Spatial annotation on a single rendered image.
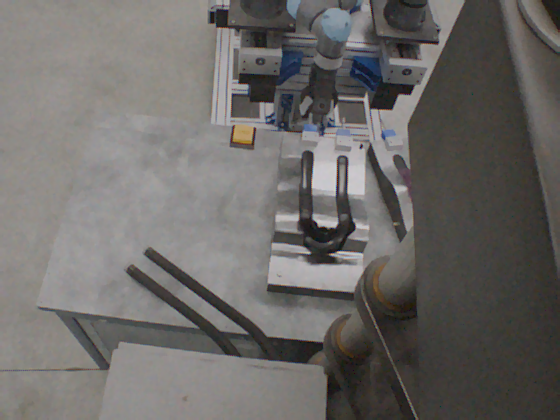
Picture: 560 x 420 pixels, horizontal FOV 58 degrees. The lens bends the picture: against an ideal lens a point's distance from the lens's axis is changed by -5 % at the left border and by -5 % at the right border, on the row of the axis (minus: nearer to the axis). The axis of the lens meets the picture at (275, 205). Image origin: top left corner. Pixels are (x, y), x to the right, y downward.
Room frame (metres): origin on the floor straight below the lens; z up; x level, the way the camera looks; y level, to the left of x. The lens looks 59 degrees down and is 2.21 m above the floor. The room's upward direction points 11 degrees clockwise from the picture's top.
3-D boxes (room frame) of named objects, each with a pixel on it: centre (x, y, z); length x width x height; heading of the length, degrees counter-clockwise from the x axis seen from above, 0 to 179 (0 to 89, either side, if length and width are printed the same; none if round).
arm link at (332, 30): (1.08, -0.06, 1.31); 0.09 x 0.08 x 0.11; 48
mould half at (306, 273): (0.83, -0.13, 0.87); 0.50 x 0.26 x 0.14; 5
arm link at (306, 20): (1.16, 0.00, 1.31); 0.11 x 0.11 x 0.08; 48
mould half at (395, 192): (0.94, -0.48, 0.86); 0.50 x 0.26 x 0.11; 22
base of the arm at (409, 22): (1.56, -0.31, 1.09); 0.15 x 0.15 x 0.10
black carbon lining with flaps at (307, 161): (0.85, -0.14, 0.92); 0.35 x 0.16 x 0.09; 5
